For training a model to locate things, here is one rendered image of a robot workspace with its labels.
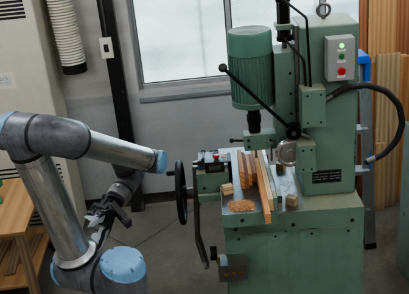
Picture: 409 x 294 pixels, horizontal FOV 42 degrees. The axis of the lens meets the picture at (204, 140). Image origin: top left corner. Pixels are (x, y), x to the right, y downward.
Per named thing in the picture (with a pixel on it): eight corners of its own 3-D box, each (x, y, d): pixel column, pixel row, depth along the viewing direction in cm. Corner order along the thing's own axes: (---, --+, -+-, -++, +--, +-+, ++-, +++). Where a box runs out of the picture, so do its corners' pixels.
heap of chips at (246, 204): (227, 202, 209) (227, 198, 209) (254, 200, 209) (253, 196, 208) (229, 212, 203) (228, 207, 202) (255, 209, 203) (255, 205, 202)
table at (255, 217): (198, 161, 259) (197, 150, 257) (262, 156, 258) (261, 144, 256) (198, 231, 204) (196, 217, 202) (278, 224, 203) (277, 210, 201)
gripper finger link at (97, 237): (89, 248, 206) (96, 224, 207) (102, 252, 204) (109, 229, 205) (85, 247, 203) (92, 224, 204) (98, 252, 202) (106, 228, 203)
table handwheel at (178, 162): (171, 199, 219) (179, 238, 240) (220, 195, 218) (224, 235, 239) (171, 147, 238) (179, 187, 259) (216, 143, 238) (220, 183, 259)
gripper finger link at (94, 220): (76, 224, 193) (90, 217, 202) (90, 229, 191) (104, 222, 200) (78, 215, 193) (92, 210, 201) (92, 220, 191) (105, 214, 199)
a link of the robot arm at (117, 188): (133, 201, 215) (129, 185, 208) (127, 210, 212) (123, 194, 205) (114, 195, 218) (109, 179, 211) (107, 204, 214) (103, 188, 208)
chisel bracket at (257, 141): (243, 148, 234) (242, 129, 231) (276, 145, 234) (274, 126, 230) (244, 154, 227) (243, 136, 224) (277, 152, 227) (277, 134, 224)
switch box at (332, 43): (324, 77, 207) (324, 36, 200) (350, 75, 206) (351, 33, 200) (327, 82, 201) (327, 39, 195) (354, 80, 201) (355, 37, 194)
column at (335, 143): (294, 173, 248) (290, 16, 219) (342, 168, 247) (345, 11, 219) (302, 197, 228) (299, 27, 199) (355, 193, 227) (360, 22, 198)
